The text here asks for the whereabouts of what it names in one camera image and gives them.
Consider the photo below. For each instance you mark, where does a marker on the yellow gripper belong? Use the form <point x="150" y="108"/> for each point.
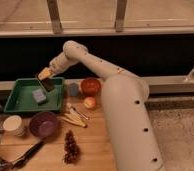
<point x="45" y="73"/>

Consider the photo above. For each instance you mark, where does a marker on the dark felt eraser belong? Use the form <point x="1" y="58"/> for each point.
<point x="47" y="84"/>

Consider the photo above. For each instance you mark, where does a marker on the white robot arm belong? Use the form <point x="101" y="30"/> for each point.
<point x="123" y="97"/>

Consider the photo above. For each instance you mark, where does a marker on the green plastic tray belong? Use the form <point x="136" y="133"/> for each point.
<point x="21" y="99"/>

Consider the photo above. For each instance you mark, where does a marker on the grey blue sponge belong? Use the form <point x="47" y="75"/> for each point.
<point x="39" y="96"/>

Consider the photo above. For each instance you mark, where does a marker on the grey blue cup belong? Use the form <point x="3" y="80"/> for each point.
<point x="73" y="89"/>

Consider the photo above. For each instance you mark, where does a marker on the red bowl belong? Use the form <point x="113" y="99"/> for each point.
<point x="90" y="86"/>

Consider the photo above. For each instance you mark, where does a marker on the purple bowl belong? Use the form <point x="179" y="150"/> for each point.
<point x="43" y="124"/>

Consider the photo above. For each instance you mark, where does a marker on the red yellow apple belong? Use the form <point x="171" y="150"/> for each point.
<point x="90" y="103"/>

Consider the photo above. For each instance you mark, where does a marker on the white cup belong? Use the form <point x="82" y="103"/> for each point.
<point x="14" y="125"/>

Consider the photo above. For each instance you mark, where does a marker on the brown grape bunch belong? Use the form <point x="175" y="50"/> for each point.
<point x="72" y="150"/>

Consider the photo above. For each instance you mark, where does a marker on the light wooden cutting board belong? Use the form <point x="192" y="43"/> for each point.
<point x="13" y="152"/>

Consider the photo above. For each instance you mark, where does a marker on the black handled knife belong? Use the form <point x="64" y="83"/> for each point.
<point x="21" y="161"/>

